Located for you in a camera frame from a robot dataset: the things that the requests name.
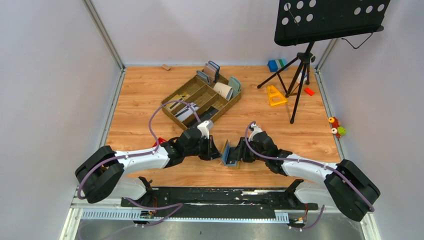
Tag small red brick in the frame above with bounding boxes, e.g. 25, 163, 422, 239
304, 87, 315, 97

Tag woven compartment tray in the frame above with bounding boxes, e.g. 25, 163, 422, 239
160, 75, 242, 130

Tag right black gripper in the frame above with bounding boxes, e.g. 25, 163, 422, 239
228, 137, 268, 164

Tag black music stand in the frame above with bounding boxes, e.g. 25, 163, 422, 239
271, 0, 390, 124

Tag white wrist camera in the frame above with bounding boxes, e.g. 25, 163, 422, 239
196, 120, 214, 139
248, 123, 263, 141

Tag beige card holder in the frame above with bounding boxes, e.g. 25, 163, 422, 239
213, 82, 233, 101

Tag yellow leather card holder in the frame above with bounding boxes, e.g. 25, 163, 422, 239
221, 139, 240, 169

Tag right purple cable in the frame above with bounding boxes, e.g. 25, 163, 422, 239
244, 120, 376, 232

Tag white black cards in tray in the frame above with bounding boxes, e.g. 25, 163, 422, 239
175, 102, 199, 122

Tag red plastic block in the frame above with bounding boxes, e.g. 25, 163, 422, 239
153, 137, 167, 147

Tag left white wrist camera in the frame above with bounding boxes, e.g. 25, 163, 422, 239
196, 120, 214, 139

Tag blue card holders upright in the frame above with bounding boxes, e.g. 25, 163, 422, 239
196, 60, 221, 86

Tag colourful toy car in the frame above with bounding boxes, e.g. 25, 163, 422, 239
328, 116, 347, 139

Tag purple cable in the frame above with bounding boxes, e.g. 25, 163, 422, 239
244, 120, 376, 232
76, 100, 202, 229

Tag gold cards in tray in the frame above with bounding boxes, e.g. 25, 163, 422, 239
165, 94, 187, 111

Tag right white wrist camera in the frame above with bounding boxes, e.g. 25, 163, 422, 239
248, 123, 263, 141

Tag blue green block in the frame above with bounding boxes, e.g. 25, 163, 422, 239
267, 58, 288, 73

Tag teal card holder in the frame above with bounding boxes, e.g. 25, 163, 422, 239
228, 76, 242, 98

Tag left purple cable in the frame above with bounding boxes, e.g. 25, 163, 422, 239
76, 100, 202, 229

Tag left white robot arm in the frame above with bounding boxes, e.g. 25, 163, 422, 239
74, 128, 221, 207

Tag yellow triangular toy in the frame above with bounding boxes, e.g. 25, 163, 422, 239
266, 85, 288, 107

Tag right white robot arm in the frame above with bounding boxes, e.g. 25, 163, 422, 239
222, 131, 381, 222

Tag small wooden block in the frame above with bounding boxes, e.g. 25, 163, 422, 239
161, 64, 171, 71

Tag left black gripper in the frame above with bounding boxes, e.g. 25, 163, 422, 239
184, 135, 223, 161

